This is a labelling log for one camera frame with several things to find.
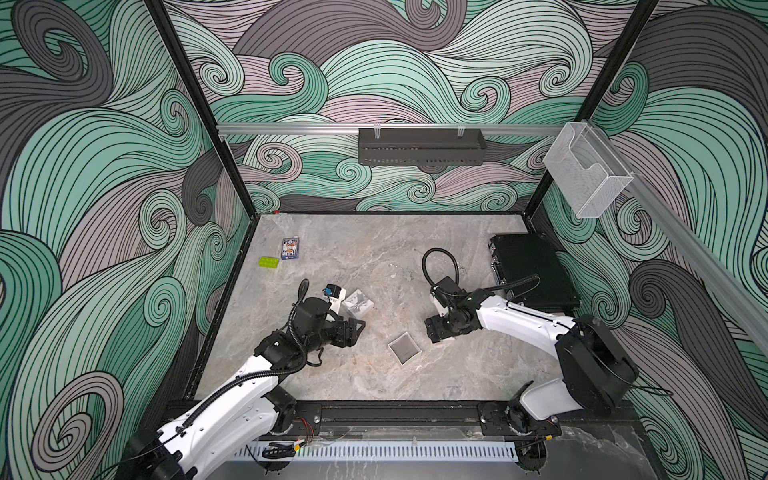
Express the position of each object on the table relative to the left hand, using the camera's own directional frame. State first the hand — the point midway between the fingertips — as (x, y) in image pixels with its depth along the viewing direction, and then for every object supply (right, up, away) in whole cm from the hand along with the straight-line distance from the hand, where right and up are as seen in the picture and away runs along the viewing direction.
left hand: (355, 319), depth 78 cm
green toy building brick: (-33, +13, +25) cm, 44 cm away
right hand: (+24, -6, +9) cm, 26 cm away
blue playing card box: (-26, +18, +29) cm, 43 cm away
